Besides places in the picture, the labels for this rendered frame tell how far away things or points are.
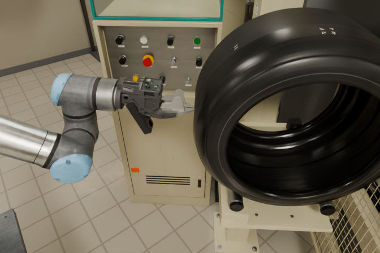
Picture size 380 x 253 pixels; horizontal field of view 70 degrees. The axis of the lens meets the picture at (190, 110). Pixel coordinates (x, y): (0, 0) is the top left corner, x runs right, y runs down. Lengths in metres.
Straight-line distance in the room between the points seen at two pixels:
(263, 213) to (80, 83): 0.72
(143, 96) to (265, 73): 0.31
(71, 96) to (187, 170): 1.08
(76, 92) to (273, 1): 0.63
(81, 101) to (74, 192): 1.51
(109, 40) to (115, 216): 1.18
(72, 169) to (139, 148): 0.92
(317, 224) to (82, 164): 0.77
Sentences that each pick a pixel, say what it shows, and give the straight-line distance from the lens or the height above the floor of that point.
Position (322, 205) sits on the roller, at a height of 0.91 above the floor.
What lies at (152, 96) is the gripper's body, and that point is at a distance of 0.72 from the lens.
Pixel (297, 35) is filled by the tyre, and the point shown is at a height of 1.44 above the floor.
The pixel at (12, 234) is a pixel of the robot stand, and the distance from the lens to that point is 1.39.
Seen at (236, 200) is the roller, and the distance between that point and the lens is 0.90.
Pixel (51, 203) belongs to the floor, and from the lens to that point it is 2.22.
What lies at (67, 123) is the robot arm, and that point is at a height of 1.17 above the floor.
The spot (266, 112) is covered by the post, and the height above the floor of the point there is 1.00.
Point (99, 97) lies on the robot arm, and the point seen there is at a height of 1.26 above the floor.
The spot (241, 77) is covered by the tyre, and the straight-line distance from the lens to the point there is 0.60.
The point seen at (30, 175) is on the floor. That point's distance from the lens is 2.48.
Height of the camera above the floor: 1.64
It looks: 36 degrees down
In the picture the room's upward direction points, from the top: straight up
